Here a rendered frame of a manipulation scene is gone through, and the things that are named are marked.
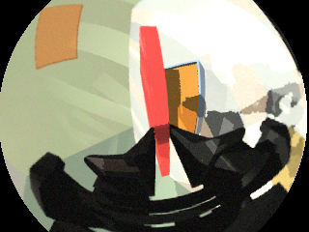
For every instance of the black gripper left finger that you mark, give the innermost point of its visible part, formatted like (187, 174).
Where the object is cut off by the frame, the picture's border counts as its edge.
(138, 163)

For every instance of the red rectangular lid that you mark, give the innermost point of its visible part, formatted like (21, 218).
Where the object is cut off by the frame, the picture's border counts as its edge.
(154, 90)

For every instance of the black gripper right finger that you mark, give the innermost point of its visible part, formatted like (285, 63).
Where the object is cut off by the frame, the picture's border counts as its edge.
(197, 152)

